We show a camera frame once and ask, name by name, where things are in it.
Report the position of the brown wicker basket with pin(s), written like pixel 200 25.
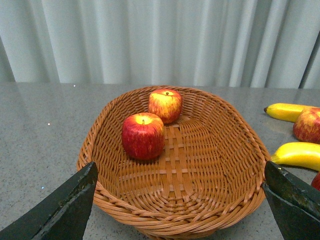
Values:
pixel 208 177

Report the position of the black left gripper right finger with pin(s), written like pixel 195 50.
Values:
pixel 295 204

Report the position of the yellow banana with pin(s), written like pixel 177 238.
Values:
pixel 288 112
pixel 298 154

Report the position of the dark red apple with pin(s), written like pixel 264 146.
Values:
pixel 316 182
pixel 143 136

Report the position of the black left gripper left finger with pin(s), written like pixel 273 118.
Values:
pixel 62 215

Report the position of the yellow-red striped apple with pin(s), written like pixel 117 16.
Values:
pixel 166 104

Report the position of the red-yellow apple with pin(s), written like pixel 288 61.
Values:
pixel 307 126

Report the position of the white pleated curtain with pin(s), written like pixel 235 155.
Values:
pixel 220 43

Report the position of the upper yellow banana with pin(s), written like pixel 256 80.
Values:
pixel 288 112

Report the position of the lower yellow banana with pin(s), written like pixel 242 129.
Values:
pixel 298 154

